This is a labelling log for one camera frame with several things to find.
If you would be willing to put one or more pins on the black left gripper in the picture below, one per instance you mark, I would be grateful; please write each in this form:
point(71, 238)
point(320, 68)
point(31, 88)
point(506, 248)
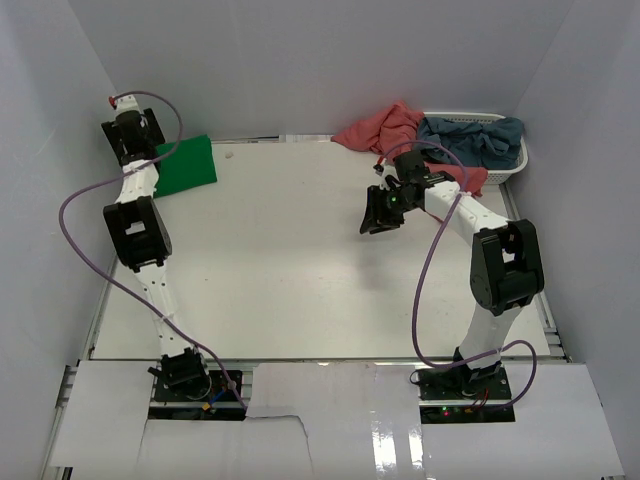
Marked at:
point(115, 135)

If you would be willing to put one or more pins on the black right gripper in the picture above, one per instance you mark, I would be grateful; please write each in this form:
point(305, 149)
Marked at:
point(376, 213)

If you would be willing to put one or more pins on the green t shirt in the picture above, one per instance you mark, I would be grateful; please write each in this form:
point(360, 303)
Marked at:
point(191, 166)

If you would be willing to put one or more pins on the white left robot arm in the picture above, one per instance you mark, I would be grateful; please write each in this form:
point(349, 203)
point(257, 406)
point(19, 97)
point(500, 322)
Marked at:
point(138, 233)

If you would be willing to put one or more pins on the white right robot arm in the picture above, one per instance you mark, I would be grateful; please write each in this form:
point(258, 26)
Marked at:
point(506, 271)

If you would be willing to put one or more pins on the salmon pink t shirt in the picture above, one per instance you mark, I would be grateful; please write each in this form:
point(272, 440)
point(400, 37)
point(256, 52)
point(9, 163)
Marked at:
point(393, 125)

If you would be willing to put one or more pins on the white plastic laundry basket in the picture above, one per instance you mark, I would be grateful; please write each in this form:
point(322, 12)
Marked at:
point(495, 177)

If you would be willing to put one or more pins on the dark blue t shirt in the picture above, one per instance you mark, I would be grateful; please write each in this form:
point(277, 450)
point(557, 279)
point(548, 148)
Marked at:
point(493, 146)

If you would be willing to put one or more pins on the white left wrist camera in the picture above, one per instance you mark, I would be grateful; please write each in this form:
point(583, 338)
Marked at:
point(124, 103)

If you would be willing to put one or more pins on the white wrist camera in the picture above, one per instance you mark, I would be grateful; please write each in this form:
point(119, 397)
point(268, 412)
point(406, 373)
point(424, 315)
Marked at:
point(124, 103)
point(387, 175)

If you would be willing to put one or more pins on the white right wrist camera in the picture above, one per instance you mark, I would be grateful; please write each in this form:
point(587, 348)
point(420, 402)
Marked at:
point(387, 175)

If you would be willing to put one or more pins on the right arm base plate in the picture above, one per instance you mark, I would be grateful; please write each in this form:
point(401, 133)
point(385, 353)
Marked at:
point(444, 400)

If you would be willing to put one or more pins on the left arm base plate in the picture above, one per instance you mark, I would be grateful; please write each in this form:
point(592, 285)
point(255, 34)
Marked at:
point(185, 388)

